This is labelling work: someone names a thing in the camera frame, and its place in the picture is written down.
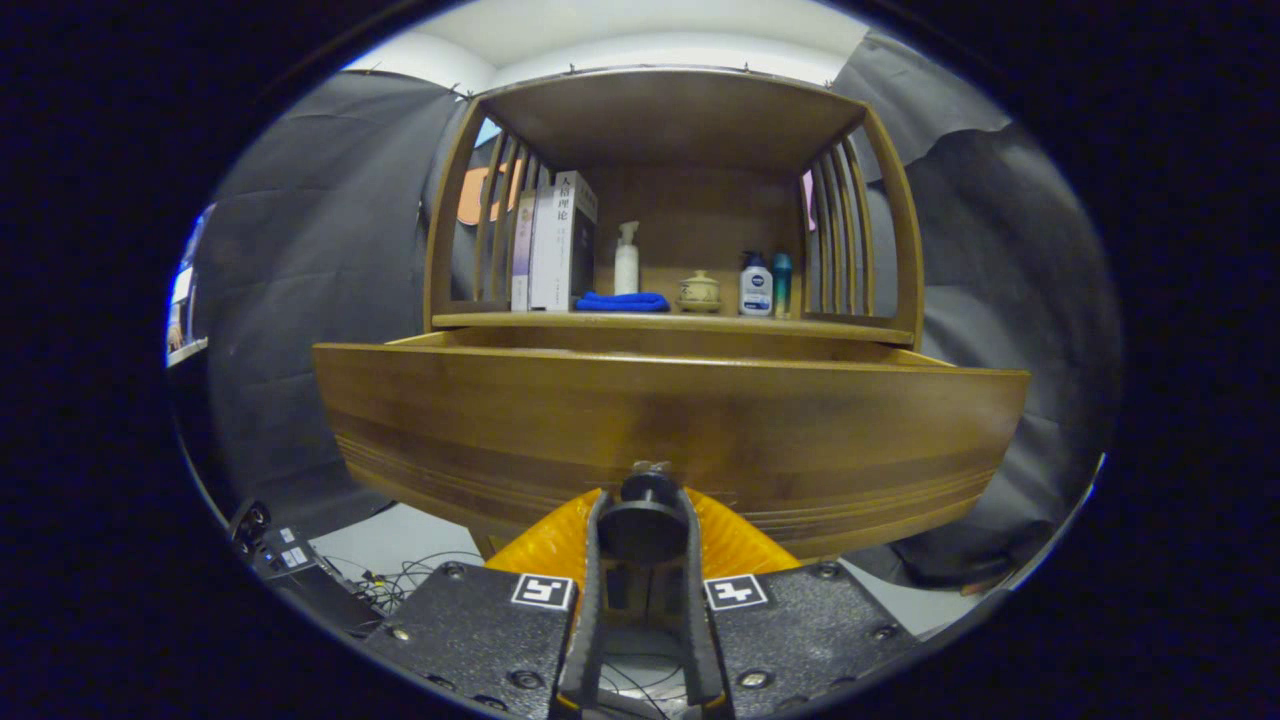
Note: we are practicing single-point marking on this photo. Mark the white pump bottle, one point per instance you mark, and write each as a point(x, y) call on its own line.
point(627, 268)

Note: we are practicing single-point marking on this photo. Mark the thick white book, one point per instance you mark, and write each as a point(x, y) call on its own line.
point(572, 250)

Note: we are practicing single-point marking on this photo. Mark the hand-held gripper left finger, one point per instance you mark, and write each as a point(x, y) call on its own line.
point(590, 620)

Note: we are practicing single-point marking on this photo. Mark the wooden countertop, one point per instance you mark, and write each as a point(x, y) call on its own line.
point(700, 323)

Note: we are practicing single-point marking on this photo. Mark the wooden cabinet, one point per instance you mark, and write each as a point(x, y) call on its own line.
point(690, 210)

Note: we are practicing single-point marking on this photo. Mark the blue cloth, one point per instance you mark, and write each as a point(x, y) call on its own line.
point(620, 301)

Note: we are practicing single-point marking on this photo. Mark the teal bottle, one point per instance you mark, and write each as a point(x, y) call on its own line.
point(782, 285)

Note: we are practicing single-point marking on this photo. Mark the beige lidded teacup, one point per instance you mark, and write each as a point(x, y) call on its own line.
point(698, 293)

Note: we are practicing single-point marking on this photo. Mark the wooden drawer with black knob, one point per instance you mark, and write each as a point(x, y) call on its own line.
point(650, 410)

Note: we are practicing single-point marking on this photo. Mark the thin white book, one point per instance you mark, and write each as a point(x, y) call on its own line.
point(543, 250)

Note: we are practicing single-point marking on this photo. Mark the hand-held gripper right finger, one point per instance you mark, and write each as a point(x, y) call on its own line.
point(700, 620)

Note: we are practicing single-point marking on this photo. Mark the black floor device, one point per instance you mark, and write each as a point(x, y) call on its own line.
point(300, 580)

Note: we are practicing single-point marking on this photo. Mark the white stand shelf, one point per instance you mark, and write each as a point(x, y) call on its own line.
point(188, 351)

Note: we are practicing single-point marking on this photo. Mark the purple book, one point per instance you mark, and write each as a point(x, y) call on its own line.
point(521, 255)

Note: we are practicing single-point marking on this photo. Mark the white lotion bottle blue cap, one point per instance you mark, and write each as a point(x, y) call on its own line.
point(756, 290)

